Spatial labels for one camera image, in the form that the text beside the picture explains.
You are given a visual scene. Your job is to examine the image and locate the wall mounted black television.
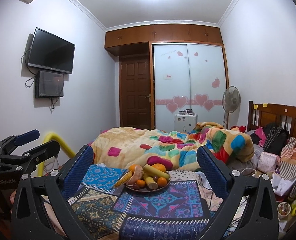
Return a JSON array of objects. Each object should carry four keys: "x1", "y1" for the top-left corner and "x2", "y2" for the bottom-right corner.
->
[{"x1": 27, "y1": 28, "x2": 75, "y2": 74}]

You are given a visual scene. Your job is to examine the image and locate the dark red grape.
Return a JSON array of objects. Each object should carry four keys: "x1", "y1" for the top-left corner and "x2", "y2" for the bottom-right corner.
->
[{"x1": 132, "y1": 183, "x2": 140, "y2": 190}]

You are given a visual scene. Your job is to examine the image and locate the pink pomelo segment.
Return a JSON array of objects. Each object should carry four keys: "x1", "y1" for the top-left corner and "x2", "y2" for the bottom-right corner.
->
[{"x1": 127, "y1": 165, "x2": 143, "y2": 186}]

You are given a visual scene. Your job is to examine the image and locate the large orange right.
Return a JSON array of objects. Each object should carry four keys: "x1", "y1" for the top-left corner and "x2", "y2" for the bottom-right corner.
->
[{"x1": 152, "y1": 164, "x2": 166, "y2": 172}]

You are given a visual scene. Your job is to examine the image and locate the standing electric fan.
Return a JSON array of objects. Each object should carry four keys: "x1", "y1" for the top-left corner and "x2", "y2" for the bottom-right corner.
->
[{"x1": 222, "y1": 86, "x2": 241, "y2": 128}]

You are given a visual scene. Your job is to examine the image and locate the small orange mandarin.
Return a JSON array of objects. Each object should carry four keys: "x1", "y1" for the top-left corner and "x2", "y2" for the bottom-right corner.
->
[{"x1": 136, "y1": 179, "x2": 146, "y2": 189}]

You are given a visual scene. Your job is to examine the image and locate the white box appliance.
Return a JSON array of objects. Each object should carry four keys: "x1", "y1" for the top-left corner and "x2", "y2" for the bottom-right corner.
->
[{"x1": 174, "y1": 109, "x2": 198, "y2": 133}]

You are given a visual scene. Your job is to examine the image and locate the white sliding wardrobe with hearts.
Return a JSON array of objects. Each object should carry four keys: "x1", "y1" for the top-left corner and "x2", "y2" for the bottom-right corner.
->
[{"x1": 153, "y1": 43, "x2": 226, "y2": 132}]

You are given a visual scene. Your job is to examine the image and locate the pink quilted bag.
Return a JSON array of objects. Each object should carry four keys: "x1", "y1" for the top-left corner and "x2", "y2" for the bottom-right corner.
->
[{"x1": 257, "y1": 152, "x2": 280, "y2": 173}]

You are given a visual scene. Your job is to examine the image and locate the large orange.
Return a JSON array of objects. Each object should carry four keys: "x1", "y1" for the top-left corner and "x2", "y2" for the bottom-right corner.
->
[
  {"x1": 128, "y1": 164, "x2": 137, "y2": 173},
  {"x1": 152, "y1": 164, "x2": 166, "y2": 172}
]

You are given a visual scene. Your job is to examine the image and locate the brown wooden door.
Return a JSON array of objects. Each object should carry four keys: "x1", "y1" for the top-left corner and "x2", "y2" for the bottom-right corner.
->
[{"x1": 119, "y1": 54, "x2": 152, "y2": 129}]

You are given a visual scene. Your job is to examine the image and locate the orange under gripper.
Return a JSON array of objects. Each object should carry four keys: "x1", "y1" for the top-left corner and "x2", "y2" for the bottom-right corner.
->
[{"x1": 157, "y1": 177, "x2": 168, "y2": 187}]

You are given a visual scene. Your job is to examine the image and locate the wooden bed headboard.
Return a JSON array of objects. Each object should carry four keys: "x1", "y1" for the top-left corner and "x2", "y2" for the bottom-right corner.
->
[{"x1": 247, "y1": 101, "x2": 296, "y2": 137}]

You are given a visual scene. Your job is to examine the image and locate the small wall monitor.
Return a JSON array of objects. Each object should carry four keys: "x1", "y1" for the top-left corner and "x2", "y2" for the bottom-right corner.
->
[{"x1": 35, "y1": 70, "x2": 64, "y2": 99}]

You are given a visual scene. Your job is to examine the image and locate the blue patterned bed cover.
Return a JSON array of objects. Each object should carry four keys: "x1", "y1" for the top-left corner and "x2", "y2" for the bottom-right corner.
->
[{"x1": 68, "y1": 164, "x2": 223, "y2": 239}]

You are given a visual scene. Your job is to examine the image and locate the large orange left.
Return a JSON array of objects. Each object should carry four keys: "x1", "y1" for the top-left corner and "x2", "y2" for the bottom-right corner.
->
[{"x1": 128, "y1": 164, "x2": 137, "y2": 173}]

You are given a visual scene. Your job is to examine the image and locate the dark purple round plate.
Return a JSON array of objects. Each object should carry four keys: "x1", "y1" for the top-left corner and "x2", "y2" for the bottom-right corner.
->
[{"x1": 124, "y1": 176, "x2": 170, "y2": 193}]

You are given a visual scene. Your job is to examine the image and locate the yellow foam tube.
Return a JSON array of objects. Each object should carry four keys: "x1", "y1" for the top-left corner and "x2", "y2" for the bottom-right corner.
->
[{"x1": 37, "y1": 132, "x2": 76, "y2": 177}]

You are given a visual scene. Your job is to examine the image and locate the black clothing pile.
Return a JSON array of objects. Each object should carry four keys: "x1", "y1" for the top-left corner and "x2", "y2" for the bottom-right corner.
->
[{"x1": 263, "y1": 122, "x2": 290, "y2": 155}]

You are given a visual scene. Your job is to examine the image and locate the striped cloth bag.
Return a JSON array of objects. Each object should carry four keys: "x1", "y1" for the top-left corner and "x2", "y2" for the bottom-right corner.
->
[{"x1": 279, "y1": 137, "x2": 296, "y2": 180}]

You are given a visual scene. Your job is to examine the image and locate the colourful patchwork blanket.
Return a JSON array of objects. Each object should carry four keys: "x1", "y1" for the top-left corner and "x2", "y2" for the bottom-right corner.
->
[{"x1": 91, "y1": 122, "x2": 254, "y2": 171}]

